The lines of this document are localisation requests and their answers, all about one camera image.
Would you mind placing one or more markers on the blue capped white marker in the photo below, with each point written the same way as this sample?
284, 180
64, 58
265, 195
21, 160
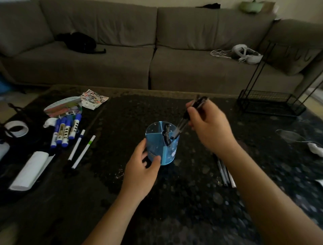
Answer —
55, 133
66, 132
60, 131
74, 126

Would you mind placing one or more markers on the grey fabric sofa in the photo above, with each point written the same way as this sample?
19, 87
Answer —
189, 70

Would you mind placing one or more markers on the colourful sticker sheet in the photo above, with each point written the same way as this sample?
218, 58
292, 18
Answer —
94, 99

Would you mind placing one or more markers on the clear plastic piece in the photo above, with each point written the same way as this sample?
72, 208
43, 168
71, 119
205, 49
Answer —
290, 136

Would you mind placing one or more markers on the blue object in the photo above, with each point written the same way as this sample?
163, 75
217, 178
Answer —
4, 84

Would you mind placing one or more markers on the person's right forearm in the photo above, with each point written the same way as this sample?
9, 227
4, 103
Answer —
272, 202

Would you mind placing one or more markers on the black bag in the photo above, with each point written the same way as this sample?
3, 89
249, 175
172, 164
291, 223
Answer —
80, 43

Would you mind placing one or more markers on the black cloth item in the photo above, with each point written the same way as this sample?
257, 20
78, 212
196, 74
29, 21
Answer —
210, 6

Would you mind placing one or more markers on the small crumpled white tissue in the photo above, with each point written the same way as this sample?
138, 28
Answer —
50, 122

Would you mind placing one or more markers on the thin white fineliner blue band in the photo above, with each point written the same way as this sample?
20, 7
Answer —
76, 145

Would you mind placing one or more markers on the brown cardboard box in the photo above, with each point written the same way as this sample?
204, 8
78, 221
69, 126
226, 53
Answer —
270, 7

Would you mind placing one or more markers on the person's right hand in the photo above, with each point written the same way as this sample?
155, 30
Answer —
214, 128

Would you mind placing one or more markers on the white tape roll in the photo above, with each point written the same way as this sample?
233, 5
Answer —
24, 133

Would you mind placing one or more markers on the blue pen holder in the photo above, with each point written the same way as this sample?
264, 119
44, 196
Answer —
166, 154

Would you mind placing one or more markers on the white folded paper towel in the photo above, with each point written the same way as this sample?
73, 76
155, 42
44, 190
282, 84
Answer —
30, 171

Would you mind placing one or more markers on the white round object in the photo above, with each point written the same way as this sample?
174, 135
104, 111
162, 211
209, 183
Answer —
3, 151

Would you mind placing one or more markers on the person's left forearm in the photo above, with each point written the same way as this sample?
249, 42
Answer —
111, 222

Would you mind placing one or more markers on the knotted crumpled white tissue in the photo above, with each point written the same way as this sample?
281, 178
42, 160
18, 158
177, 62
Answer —
316, 150

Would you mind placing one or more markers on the pale green bag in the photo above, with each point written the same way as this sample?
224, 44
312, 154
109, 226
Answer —
251, 7

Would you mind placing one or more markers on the thin white fineliner green band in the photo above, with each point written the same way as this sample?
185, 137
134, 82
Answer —
83, 152

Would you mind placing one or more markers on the bunch of black pens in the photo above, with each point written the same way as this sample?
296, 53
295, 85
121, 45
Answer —
222, 174

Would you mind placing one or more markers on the white headset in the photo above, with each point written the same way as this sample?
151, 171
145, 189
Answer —
252, 59

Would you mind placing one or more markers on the person's left hand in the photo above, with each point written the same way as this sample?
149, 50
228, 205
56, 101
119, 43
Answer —
138, 176

